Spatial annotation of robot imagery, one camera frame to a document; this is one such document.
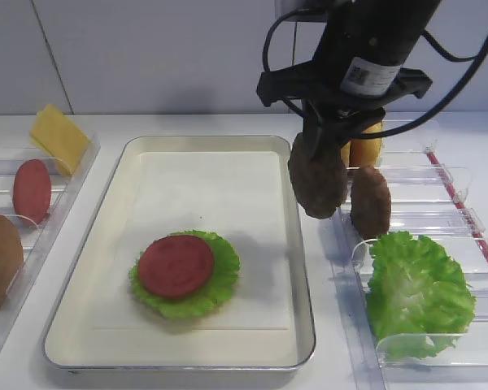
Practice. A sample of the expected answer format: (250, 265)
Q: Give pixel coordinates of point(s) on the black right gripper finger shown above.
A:
(354, 125)
(319, 133)

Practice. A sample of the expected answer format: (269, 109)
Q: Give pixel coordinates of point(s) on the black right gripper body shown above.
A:
(365, 86)

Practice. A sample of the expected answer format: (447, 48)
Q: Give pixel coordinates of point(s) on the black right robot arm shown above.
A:
(381, 32)

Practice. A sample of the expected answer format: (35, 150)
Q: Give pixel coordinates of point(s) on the dark brown meat patty right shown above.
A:
(370, 203)

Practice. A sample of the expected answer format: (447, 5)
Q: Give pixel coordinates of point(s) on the green lettuce leaf on tray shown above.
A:
(219, 288)

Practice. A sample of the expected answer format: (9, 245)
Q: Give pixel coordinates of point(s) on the green lettuce leaf in rack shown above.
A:
(418, 300)

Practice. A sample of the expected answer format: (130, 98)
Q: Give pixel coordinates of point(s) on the red tomato slice on tray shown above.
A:
(174, 267)

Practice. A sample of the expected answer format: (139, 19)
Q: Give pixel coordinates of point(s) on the yellow cheese slices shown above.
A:
(55, 134)

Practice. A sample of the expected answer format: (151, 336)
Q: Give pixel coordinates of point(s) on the red tomato slice in rack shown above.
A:
(32, 191)

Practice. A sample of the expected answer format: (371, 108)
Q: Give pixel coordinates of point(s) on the sesame bun half right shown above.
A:
(361, 153)

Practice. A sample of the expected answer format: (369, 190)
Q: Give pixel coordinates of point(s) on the red strip on right rack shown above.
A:
(459, 204)

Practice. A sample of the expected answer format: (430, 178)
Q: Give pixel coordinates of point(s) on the cream rectangular metal tray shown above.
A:
(72, 342)

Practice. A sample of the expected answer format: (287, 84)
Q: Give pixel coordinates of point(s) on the clear acrylic right rack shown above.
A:
(422, 207)

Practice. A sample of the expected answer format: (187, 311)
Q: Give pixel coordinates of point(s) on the clear acrylic rack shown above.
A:
(37, 240)
(422, 207)

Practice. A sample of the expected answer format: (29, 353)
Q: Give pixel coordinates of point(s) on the white paper tray liner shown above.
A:
(236, 195)

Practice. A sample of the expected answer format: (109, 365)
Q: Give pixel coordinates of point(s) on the clear acrylic left rack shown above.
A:
(37, 240)

